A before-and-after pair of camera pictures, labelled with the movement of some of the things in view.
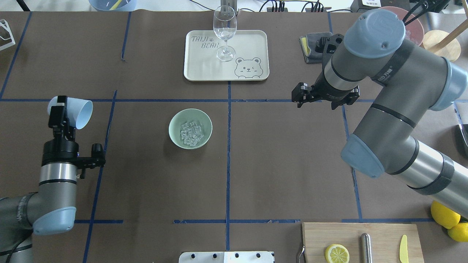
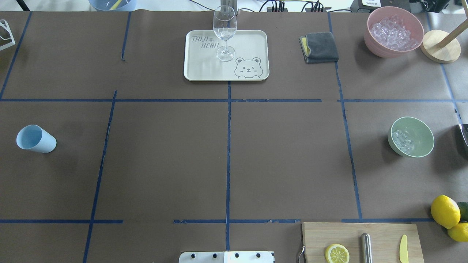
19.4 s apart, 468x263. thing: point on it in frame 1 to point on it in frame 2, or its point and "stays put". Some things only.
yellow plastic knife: (403, 255) stays put
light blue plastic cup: (79, 112) to (33, 137)
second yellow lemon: (459, 232) stays put
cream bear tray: (251, 62) stays put
